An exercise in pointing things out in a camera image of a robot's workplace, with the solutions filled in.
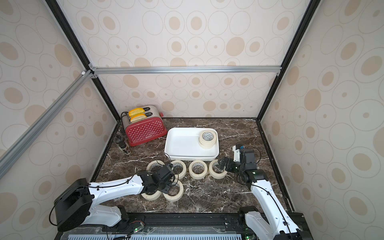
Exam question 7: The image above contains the masking tape roll five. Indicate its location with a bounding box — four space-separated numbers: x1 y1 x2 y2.
171 160 187 180

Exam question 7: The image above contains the masking tape roll three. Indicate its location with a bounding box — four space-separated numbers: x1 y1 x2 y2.
146 160 165 172

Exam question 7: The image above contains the yellow toast slice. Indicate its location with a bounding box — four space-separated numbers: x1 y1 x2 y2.
130 113 148 123
128 108 149 117

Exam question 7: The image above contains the black frame post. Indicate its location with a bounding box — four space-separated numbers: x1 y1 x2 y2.
257 0 321 123
45 0 120 122

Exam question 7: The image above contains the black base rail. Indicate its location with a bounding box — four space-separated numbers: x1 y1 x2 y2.
56 206 313 240

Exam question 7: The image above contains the masking tape roll six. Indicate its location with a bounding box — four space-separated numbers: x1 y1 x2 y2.
189 160 208 180

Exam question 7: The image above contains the masking tape roll two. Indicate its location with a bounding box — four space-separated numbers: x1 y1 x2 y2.
199 130 217 143

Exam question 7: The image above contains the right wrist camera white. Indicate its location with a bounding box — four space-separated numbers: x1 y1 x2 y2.
233 144 244 162

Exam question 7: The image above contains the white plastic storage tray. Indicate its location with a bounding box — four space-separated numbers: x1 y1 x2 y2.
165 128 219 162

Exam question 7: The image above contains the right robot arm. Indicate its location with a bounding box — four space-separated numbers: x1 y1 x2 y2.
218 145 312 240

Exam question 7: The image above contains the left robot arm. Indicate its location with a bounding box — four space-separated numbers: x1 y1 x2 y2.
51 164 178 232

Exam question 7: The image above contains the red polka dot toaster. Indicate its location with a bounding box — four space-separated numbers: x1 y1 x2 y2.
121 105 168 147

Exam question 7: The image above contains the horizontal aluminium frame bar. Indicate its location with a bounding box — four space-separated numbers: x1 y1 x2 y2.
92 66 282 75

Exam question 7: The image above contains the black left frame post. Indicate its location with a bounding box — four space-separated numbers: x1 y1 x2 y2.
45 0 120 122

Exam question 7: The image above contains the black right frame post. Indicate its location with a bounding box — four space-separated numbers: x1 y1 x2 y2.
257 0 321 123

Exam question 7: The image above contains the left slanted aluminium bar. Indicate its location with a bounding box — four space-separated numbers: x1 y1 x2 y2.
1 70 92 177

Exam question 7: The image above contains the masking tape roll one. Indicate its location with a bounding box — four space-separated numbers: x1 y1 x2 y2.
141 191 162 201

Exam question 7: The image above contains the small dark sauce bottle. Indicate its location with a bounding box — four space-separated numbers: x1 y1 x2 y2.
114 135 131 155

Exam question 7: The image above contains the masking tape roll seven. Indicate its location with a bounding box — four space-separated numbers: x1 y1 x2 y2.
199 142 216 150

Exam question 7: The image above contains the yellow toast slice rear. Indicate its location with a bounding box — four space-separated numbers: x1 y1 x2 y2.
128 108 149 117

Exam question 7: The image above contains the yellow toast slice front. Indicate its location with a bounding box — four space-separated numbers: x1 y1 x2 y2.
130 113 148 123

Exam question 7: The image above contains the masking tape roll four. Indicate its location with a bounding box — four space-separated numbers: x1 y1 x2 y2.
209 159 227 180

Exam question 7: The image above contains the masking tape roll eight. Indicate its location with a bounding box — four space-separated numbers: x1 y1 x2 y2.
163 181 184 202

